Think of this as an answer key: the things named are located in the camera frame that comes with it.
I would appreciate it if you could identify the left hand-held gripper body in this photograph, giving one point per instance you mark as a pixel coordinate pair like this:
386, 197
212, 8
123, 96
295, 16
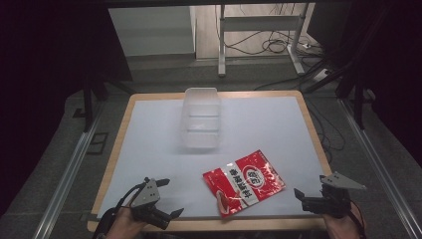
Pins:
145, 195

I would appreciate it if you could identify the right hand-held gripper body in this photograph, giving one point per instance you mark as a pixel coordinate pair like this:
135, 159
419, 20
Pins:
331, 199

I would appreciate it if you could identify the red seasoning packet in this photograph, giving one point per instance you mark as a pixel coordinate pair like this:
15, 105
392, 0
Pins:
245, 184

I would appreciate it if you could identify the clear plastic container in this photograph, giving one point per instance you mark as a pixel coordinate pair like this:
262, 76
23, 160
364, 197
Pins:
201, 119

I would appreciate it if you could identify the person's right hand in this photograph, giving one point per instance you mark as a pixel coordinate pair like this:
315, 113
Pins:
341, 227

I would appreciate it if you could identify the person's left hand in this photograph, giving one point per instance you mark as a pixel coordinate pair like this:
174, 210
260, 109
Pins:
125, 224

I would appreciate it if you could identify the black metal stand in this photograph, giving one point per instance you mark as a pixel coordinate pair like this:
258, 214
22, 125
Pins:
358, 106
88, 103

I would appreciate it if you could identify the white power strip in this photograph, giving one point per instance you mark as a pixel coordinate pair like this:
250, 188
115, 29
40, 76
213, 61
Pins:
321, 75

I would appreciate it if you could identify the dark curtain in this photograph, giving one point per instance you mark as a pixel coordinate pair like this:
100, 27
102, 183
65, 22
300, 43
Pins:
394, 66
43, 66

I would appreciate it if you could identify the white board panel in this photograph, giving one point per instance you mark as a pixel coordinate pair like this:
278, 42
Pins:
152, 31

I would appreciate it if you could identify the aluminium floor rail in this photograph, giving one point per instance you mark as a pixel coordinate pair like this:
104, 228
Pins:
381, 166
66, 179

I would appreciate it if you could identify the black floor bracket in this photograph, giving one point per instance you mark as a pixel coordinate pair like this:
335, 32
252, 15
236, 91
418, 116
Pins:
98, 143

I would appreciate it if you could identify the white metal desk frame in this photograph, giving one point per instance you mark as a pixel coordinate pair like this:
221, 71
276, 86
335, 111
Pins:
262, 23

